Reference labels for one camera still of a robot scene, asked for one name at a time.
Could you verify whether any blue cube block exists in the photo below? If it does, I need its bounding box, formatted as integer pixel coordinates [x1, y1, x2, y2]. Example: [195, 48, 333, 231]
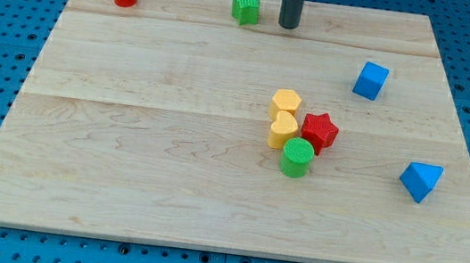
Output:
[352, 62, 390, 101]

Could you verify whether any yellow heart block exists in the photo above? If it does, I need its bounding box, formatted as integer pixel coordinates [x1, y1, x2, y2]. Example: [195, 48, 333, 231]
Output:
[267, 111, 299, 149]

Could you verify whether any yellow hexagon block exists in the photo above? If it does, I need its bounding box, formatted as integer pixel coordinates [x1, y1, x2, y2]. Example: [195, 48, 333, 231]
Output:
[268, 88, 301, 120]

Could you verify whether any green cylinder block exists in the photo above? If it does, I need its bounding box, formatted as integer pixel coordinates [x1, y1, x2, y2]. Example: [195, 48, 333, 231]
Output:
[279, 137, 315, 178]

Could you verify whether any light wooden board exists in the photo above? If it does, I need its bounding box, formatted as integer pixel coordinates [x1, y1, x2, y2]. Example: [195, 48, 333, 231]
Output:
[0, 0, 470, 263]

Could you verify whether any red star block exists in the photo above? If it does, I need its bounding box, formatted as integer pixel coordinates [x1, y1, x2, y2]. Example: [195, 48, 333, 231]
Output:
[301, 113, 340, 156]

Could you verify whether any green star block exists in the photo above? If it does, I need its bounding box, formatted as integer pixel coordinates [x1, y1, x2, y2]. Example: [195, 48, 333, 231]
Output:
[231, 0, 260, 26]

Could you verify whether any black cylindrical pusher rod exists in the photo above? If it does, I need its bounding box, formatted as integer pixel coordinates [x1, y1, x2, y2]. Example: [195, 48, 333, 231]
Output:
[278, 0, 305, 29]

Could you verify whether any blue triangular prism block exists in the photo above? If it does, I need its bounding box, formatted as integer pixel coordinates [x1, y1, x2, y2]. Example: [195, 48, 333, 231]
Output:
[399, 161, 444, 203]

